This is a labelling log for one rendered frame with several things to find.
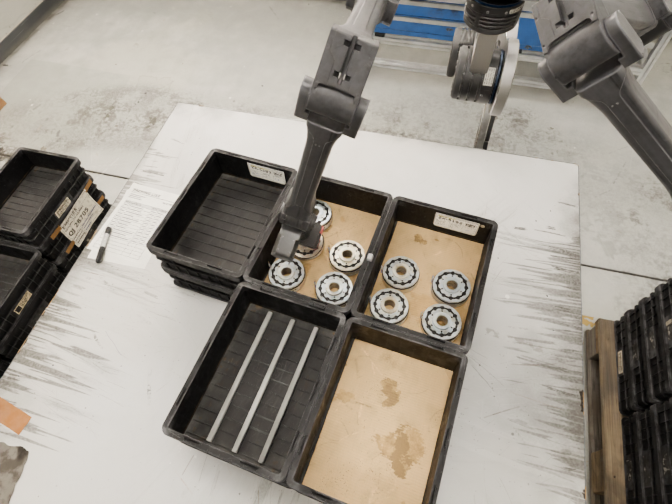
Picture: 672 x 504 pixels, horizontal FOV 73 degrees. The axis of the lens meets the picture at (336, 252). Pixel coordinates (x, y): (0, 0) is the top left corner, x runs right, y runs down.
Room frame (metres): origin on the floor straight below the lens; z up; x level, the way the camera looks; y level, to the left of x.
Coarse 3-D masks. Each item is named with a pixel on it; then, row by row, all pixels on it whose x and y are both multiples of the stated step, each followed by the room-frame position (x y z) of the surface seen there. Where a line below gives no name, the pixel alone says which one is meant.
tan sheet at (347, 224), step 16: (336, 208) 0.86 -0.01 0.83; (336, 224) 0.80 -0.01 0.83; (352, 224) 0.79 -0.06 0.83; (368, 224) 0.79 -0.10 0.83; (336, 240) 0.74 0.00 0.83; (352, 240) 0.74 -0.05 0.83; (368, 240) 0.73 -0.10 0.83; (320, 256) 0.69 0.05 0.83; (320, 272) 0.63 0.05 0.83; (304, 288) 0.59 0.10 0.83
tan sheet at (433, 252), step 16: (400, 224) 0.78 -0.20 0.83; (400, 240) 0.72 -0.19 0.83; (416, 240) 0.72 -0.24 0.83; (432, 240) 0.72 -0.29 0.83; (448, 240) 0.71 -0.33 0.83; (464, 240) 0.71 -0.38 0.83; (416, 256) 0.66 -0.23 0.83; (432, 256) 0.66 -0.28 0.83; (448, 256) 0.66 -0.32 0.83; (464, 256) 0.65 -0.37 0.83; (480, 256) 0.65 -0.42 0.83; (400, 272) 0.62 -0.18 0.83; (432, 272) 0.61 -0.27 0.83; (464, 272) 0.60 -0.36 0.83; (384, 288) 0.57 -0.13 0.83; (416, 288) 0.56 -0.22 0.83; (368, 304) 0.52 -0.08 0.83; (416, 304) 0.51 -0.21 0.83; (432, 304) 0.51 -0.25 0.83; (464, 304) 0.50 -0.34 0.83; (416, 320) 0.47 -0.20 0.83; (464, 320) 0.46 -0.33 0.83
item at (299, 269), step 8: (272, 264) 0.65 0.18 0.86; (280, 264) 0.65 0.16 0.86; (296, 264) 0.65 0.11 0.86; (272, 272) 0.63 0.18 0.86; (296, 272) 0.62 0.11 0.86; (304, 272) 0.62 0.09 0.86; (272, 280) 0.60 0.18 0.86; (280, 280) 0.60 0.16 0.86; (288, 280) 0.60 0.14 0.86; (296, 280) 0.60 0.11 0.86; (288, 288) 0.57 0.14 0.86
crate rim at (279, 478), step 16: (240, 288) 0.55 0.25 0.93; (256, 288) 0.54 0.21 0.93; (304, 304) 0.49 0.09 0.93; (224, 320) 0.46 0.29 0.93; (336, 336) 0.40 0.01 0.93; (208, 352) 0.38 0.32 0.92; (320, 384) 0.29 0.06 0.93; (176, 400) 0.27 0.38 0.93; (304, 416) 0.22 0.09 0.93; (176, 432) 0.20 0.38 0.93; (208, 448) 0.17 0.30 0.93; (240, 464) 0.13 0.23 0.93; (288, 464) 0.12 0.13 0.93; (272, 480) 0.10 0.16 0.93
